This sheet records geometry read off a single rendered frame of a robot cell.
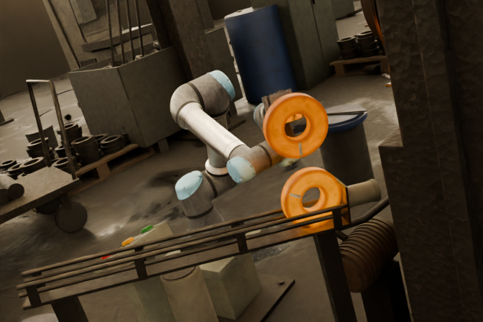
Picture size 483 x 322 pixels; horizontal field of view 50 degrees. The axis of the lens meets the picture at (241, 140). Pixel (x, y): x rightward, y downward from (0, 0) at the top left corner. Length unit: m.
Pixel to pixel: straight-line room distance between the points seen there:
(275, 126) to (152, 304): 0.77
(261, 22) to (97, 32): 2.74
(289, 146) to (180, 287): 0.56
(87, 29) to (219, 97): 5.32
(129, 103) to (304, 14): 1.96
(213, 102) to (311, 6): 3.65
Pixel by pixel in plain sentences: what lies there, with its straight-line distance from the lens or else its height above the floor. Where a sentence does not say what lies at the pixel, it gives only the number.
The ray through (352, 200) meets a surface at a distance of 1.33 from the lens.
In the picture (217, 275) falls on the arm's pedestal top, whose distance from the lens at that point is 1.94.
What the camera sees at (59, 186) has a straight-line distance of 3.47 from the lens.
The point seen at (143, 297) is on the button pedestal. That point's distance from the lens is 1.69.
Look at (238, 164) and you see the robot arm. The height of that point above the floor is 0.79.
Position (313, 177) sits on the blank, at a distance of 1.29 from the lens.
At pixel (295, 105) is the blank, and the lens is 1.21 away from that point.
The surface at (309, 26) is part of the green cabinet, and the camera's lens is 5.24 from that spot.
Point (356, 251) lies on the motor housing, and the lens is 1.41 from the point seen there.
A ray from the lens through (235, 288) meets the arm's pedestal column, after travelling 2.11.
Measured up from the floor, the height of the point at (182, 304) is 0.44.
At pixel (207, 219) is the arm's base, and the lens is 2.01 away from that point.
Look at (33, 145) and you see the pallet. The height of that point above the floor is 0.37.
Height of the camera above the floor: 1.28
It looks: 18 degrees down
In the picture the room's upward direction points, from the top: 16 degrees counter-clockwise
